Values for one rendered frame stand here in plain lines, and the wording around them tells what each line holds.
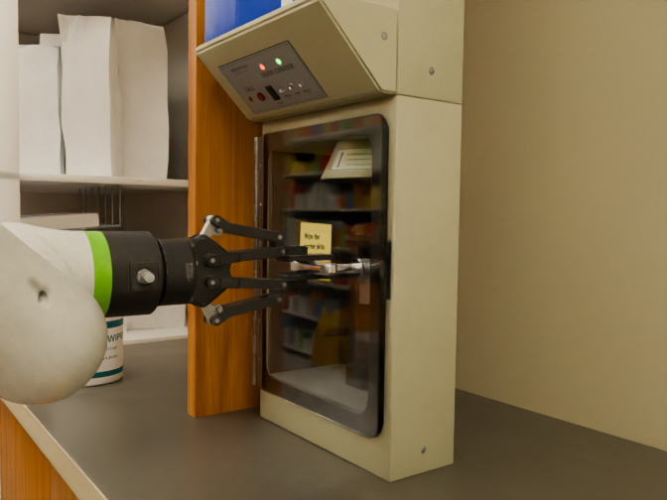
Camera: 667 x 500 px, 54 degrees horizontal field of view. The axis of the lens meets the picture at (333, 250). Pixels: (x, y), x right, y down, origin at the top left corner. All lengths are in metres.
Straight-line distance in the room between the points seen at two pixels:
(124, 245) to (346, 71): 0.32
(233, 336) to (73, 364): 0.57
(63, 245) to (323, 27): 0.37
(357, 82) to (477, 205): 0.54
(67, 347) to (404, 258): 0.42
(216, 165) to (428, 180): 0.39
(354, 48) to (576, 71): 0.50
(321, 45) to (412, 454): 0.51
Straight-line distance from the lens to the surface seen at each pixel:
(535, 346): 1.21
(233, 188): 1.09
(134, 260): 0.70
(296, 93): 0.91
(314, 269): 0.82
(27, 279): 0.54
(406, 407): 0.84
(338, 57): 0.80
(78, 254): 0.69
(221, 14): 0.98
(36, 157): 2.05
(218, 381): 1.11
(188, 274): 0.73
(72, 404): 1.23
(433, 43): 0.86
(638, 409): 1.13
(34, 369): 0.56
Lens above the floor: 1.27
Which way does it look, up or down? 3 degrees down
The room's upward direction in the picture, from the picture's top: 1 degrees clockwise
